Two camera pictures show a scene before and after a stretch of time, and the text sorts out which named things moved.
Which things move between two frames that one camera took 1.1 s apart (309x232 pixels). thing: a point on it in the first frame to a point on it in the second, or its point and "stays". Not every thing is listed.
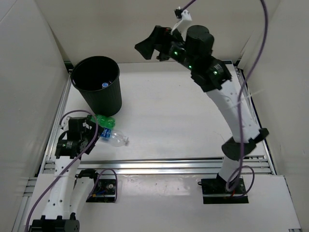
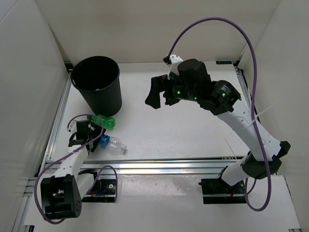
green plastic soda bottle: [104, 121] stays
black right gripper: [159, 40] to [159, 84]
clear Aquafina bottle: [117, 138] to [113, 144]
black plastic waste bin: [98, 78] stays
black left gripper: [92, 129] stays
